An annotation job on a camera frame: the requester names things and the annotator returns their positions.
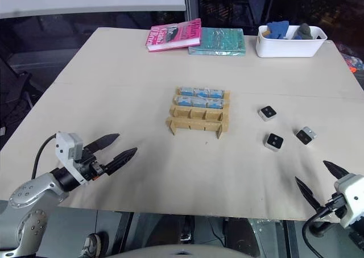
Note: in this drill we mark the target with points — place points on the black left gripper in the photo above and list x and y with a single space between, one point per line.
90 167

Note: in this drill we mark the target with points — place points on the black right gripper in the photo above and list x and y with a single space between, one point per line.
335 207

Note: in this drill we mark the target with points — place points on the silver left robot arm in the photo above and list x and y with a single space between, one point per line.
31 189

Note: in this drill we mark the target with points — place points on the wooden tiered rack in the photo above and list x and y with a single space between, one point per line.
196 121

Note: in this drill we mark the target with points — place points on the grey sneaker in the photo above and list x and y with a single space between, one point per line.
90 245

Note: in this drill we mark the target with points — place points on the black chair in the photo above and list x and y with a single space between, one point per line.
14 99

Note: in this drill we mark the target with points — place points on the colourful toy pile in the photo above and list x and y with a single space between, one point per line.
354 63

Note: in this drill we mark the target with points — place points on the pink paperback book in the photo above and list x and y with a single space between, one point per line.
173 35

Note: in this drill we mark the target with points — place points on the white plastic bin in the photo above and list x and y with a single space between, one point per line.
287 47

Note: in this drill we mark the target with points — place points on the small blue piece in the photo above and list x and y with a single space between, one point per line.
297 37

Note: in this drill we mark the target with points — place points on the teal hardcover book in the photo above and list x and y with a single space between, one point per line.
219 40

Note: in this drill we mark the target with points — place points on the grey rounded object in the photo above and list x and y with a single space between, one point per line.
304 30

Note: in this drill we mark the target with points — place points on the blue foam block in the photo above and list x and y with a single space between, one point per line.
277 29

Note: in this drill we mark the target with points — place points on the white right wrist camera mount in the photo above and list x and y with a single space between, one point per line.
352 195

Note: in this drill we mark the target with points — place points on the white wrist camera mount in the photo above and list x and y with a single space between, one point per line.
352 195
65 147

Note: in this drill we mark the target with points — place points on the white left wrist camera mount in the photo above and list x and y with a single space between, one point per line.
65 147

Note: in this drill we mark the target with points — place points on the white cube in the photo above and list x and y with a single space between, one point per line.
305 135
274 141
268 113

